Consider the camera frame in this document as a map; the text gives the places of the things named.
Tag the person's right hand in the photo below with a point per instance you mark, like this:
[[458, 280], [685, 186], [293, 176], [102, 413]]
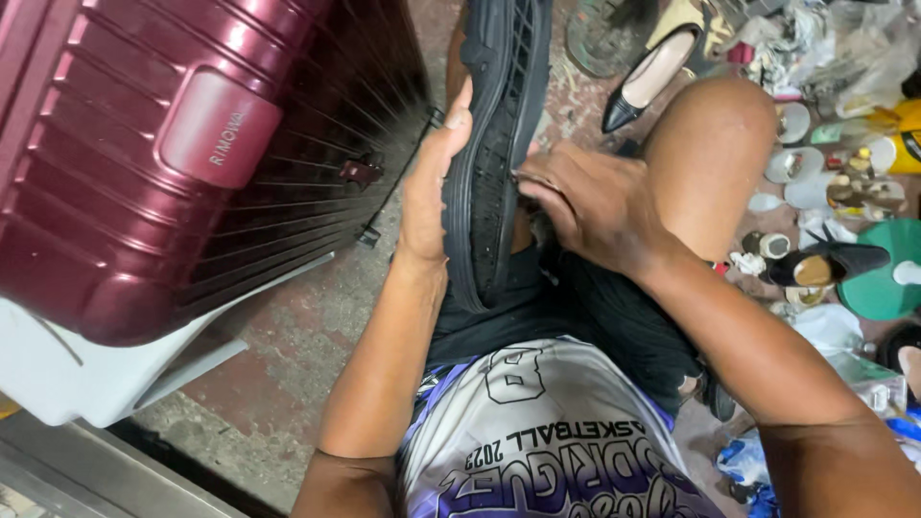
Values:
[[604, 208]]

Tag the person's left hand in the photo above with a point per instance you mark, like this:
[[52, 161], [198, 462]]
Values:
[[424, 201]]

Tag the person's right fingers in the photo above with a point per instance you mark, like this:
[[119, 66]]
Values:
[[545, 183]]

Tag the black rubber-soled shoe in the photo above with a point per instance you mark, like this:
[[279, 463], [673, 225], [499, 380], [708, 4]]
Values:
[[496, 144]]

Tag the black shorts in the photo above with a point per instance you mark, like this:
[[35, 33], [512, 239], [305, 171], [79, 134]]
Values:
[[611, 316]]

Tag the black pump with beige insole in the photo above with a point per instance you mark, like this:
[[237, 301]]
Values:
[[651, 75]]

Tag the person's right leg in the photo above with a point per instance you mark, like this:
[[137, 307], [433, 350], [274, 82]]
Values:
[[709, 158]]

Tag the small round tin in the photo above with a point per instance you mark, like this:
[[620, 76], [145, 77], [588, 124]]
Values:
[[770, 245]]

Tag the white round plastic lid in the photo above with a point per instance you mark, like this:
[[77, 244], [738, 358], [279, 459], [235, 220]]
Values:
[[791, 165]]

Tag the white purple basketball jersey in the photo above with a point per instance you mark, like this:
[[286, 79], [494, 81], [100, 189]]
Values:
[[547, 439]]

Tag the small white round cap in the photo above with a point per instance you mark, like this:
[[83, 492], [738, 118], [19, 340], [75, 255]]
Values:
[[794, 122]]

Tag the black sandal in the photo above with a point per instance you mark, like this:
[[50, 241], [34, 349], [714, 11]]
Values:
[[712, 399]]

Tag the black high heel shoe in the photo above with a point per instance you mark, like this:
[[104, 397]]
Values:
[[838, 262]]

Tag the cluster of small jars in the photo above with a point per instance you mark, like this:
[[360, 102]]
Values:
[[860, 183]]

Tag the white crumpled plastic bag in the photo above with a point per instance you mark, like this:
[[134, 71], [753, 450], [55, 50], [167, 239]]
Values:
[[827, 327]]

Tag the heap of clear plastic bags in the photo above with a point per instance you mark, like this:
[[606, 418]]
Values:
[[842, 43]]

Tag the blue plastic bag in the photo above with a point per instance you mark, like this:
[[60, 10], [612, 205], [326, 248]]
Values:
[[748, 467]]

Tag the green round plastic lid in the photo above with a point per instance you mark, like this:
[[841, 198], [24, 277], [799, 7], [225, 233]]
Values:
[[881, 291]]

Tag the yellow plastic bottle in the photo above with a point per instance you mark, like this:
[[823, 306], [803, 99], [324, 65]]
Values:
[[903, 137]]

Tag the maroon ribbed hard suitcase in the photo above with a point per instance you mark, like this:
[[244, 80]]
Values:
[[180, 158]]

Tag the grey metal ledge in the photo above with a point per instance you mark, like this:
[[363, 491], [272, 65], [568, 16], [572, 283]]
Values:
[[86, 475]]

